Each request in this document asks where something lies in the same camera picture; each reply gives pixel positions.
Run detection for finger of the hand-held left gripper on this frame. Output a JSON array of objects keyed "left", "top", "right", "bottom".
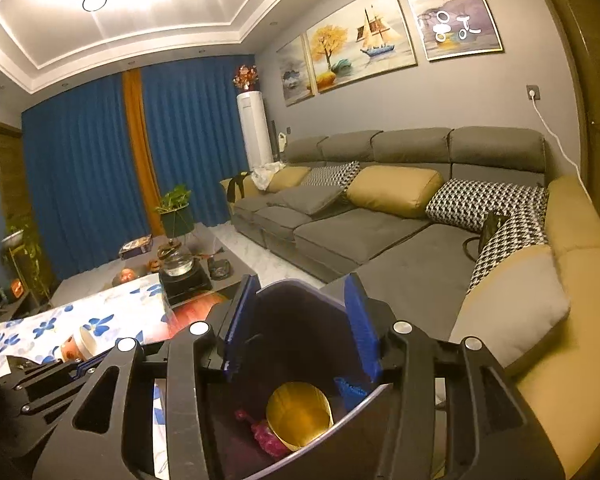
[
  {"left": 5, "top": 352, "right": 106, "bottom": 386},
  {"left": 0, "top": 375, "right": 88, "bottom": 421}
]

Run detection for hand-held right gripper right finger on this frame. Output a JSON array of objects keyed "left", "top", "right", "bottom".
[{"left": 343, "top": 272, "right": 566, "bottom": 480}]

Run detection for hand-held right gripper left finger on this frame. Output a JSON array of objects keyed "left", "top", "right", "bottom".
[{"left": 32, "top": 274, "right": 261, "bottom": 480}]

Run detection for orange print paper cup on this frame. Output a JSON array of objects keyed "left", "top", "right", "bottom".
[
  {"left": 60, "top": 326, "right": 101, "bottom": 361},
  {"left": 265, "top": 381, "right": 333, "bottom": 453}
]

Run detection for red plastic bag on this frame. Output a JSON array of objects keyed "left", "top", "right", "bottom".
[{"left": 167, "top": 297, "right": 231, "bottom": 341}]

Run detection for dark plastic bin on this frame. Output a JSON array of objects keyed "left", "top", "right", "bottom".
[{"left": 202, "top": 279, "right": 393, "bottom": 480}]

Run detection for blue foam fruit net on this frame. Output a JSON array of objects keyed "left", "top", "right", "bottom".
[{"left": 334, "top": 376, "right": 376, "bottom": 413}]

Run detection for pink plastic bag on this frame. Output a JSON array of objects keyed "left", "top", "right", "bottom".
[{"left": 235, "top": 407, "right": 291, "bottom": 458}]

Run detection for blue floral blanket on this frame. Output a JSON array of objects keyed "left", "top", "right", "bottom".
[{"left": 0, "top": 282, "right": 221, "bottom": 461}]

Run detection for black induction plate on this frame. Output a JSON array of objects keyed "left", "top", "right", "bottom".
[{"left": 157, "top": 270, "right": 213, "bottom": 306}]

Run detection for glass kettle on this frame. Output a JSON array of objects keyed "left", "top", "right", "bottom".
[{"left": 160, "top": 242, "right": 198, "bottom": 278}]

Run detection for grey and yellow sofa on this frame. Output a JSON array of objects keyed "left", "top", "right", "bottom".
[{"left": 220, "top": 127, "right": 600, "bottom": 480}]

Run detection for grey coffee table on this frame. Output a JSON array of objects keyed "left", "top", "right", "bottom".
[{"left": 50, "top": 222, "right": 258, "bottom": 311}]

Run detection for potted plant on stand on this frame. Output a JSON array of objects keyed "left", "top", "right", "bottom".
[{"left": 154, "top": 185, "right": 195, "bottom": 238}]

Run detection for flat printed box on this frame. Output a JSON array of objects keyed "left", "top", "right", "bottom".
[{"left": 119, "top": 237, "right": 153, "bottom": 260}]

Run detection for trailing plant in white pot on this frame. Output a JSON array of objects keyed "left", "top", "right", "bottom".
[{"left": 0, "top": 212, "right": 51, "bottom": 301}]

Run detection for dark grey pillow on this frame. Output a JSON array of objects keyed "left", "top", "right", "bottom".
[{"left": 275, "top": 183, "right": 343, "bottom": 216}]

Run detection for large yellow pillow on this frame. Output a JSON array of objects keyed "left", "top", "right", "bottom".
[{"left": 347, "top": 166, "right": 446, "bottom": 219}]

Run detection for black garment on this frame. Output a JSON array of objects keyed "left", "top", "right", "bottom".
[{"left": 225, "top": 172, "right": 253, "bottom": 201}]

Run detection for light grey pillow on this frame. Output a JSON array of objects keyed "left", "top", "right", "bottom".
[{"left": 447, "top": 247, "right": 572, "bottom": 368}]

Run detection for diamond pattern pillow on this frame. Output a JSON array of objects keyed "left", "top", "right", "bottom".
[{"left": 302, "top": 161, "right": 361, "bottom": 192}]

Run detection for white cloth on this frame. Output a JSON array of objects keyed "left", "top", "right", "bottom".
[{"left": 250, "top": 161, "right": 286, "bottom": 191}]

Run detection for small yellow pillow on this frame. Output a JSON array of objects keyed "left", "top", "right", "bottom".
[{"left": 265, "top": 166, "right": 312, "bottom": 193}]

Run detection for small black bag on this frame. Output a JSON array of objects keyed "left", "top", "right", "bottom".
[{"left": 460, "top": 210, "right": 511, "bottom": 261}]

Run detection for houndstooth pillow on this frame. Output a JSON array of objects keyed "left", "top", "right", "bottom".
[
  {"left": 466, "top": 205, "right": 551, "bottom": 296},
  {"left": 425, "top": 178, "right": 548, "bottom": 233}
]

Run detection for orange curtain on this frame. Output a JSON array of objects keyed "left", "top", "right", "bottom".
[{"left": 121, "top": 67, "right": 162, "bottom": 236}]

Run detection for blue curtain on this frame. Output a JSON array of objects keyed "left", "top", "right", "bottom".
[
  {"left": 141, "top": 54, "right": 258, "bottom": 228},
  {"left": 21, "top": 74, "right": 148, "bottom": 281}
]

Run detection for white standing air conditioner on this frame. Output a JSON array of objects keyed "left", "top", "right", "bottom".
[{"left": 236, "top": 91, "right": 273, "bottom": 171}]

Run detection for orange flower decoration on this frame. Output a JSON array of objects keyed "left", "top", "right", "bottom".
[{"left": 232, "top": 64, "right": 259, "bottom": 93}]

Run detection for small framed painting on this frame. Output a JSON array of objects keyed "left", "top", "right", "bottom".
[{"left": 276, "top": 35, "right": 316, "bottom": 107}]

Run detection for sailboat framed painting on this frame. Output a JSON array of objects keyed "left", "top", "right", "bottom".
[{"left": 306, "top": 0, "right": 418, "bottom": 95}]

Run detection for purple framed painting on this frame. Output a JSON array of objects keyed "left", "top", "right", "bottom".
[{"left": 399, "top": 0, "right": 506, "bottom": 62}]

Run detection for wooden door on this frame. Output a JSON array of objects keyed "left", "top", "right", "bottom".
[{"left": 530, "top": 0, "right": 600, "bottom": 196}]

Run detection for white cable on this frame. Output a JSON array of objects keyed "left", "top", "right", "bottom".
[{"left": 532, "top": 97, "right": 588, "bottom": 186}]

